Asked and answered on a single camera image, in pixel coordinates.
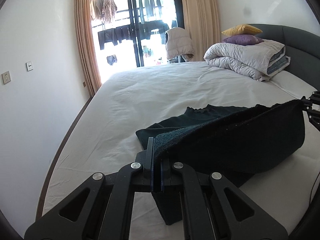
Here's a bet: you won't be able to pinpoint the brown hanging shirts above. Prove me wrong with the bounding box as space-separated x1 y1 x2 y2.
90 0 118 24

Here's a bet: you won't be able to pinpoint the white puffer vest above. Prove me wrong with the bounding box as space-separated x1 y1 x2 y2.
165 27 195 62

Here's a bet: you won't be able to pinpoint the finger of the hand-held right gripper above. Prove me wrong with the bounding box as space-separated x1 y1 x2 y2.
301 90 320 112
304 110 320 131

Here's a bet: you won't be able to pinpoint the hanging blue jeans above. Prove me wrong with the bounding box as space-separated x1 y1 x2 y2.
137 0 163 24

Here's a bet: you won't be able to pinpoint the beige curtain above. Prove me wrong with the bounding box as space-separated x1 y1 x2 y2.
179 0 222 62
74 0 102 97

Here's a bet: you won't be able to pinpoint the yellow cushion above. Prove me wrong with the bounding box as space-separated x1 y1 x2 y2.
221 24 263 36

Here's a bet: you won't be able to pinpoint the purple cushion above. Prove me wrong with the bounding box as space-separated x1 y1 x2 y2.
222 35 265 45

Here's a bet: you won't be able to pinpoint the white pillow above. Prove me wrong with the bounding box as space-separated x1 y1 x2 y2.
270 70 318 99

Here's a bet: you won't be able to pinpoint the bed with white sheet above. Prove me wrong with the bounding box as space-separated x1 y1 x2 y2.
35 61 320 240

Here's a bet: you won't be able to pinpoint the folded white duvet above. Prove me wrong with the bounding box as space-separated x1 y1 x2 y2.
203 39 291 82

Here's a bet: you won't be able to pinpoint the dark green sweater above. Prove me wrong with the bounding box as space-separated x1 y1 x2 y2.
136 99 306 226

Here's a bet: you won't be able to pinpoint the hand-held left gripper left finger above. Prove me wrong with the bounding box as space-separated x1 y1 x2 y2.
24 137 157 240

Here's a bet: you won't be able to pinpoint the grey upholstered headboard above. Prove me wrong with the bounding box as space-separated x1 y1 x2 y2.
246 24 320 90

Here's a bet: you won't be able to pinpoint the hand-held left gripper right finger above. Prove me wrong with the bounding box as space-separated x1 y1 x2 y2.
160 160 291 240

